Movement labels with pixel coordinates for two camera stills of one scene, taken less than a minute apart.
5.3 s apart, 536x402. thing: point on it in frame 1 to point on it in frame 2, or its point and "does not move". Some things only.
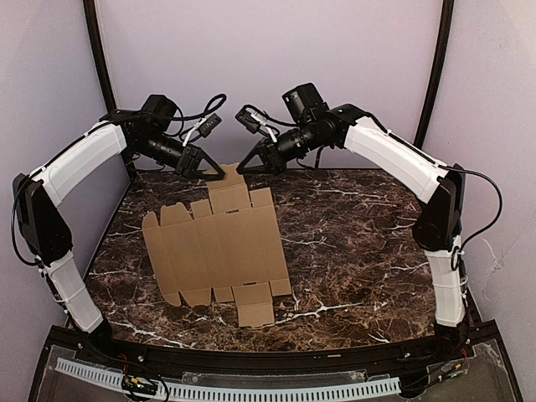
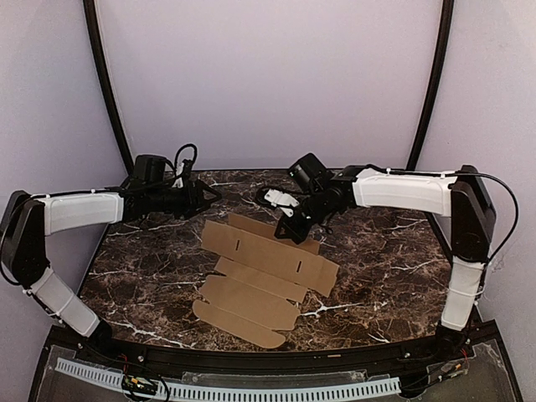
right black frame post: [424, 119] does not move
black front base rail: [259, 360] does not move
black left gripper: [188, 160] to [194, 198]
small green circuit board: [139, 384] does not move
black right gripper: [270, 155] to [299, 219]
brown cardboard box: [233, 246] to [263, 277]
